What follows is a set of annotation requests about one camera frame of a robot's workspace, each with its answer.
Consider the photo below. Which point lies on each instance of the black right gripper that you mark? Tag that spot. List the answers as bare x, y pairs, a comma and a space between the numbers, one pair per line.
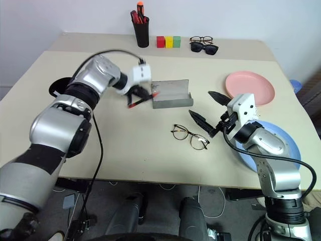
227, 123

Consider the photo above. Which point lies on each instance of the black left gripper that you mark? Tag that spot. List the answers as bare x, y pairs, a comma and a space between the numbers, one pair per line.
136, 89

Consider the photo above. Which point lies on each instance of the red marker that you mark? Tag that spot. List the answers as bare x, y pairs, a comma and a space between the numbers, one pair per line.
137, 102

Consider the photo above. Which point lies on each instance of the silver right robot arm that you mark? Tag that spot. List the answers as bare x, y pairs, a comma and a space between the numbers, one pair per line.
273, 143

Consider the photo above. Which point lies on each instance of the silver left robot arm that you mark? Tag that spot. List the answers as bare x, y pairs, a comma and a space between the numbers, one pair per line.
50, 125

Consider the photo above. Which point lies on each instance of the grey pencil case tray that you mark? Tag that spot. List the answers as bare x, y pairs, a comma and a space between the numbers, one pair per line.
171, 101

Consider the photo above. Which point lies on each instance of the pink plate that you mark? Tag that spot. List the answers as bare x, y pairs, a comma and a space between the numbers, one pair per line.
248, 85

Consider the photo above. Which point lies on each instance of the red wooden block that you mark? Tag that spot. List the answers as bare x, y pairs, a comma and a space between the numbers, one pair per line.
160, 42

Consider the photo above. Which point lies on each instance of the black sunglasses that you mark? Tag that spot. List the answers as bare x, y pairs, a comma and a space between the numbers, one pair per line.
210, 50

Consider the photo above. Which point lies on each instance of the yellow wooden block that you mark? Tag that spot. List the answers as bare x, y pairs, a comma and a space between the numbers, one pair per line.
169, 42

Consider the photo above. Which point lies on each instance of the tall black tool holder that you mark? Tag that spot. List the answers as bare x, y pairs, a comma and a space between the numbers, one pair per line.
142, 33

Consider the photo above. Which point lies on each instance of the green wooden block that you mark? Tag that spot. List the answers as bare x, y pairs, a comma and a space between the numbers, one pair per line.
177, 42

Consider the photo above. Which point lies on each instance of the blue plate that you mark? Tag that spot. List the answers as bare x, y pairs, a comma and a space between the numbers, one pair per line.
288, 140

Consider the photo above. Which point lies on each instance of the orange tipped black screwdriver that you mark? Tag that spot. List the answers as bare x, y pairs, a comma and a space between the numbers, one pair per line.
140, 11

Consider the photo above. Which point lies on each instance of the blue round container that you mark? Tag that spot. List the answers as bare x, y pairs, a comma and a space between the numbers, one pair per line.
296, 86

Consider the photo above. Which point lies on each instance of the dark brown furniture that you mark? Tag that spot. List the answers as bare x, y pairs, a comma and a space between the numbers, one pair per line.
312, 95

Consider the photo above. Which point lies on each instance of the dark grey rounded shape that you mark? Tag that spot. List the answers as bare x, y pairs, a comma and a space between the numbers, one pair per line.
193, 218
126, 218

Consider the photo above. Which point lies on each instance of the grey floor pad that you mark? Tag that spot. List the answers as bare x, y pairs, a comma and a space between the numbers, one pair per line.
69, 201

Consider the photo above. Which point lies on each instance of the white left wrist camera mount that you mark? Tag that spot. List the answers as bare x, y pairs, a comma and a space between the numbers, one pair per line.
142, 72

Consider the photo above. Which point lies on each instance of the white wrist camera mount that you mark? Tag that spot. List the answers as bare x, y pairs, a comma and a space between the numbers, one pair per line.
142, 72
244, 105

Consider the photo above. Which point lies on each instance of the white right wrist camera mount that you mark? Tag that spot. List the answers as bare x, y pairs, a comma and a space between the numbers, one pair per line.
244, 105

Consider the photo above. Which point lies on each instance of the thin brown frame glasses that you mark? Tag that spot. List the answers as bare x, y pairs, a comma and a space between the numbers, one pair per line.
180, 131

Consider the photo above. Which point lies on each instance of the thick brown frame glasses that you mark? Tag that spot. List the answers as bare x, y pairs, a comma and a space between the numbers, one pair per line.
195, 39

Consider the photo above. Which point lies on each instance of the black table frame bar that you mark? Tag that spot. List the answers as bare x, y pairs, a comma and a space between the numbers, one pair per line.
72, 184
242, 194

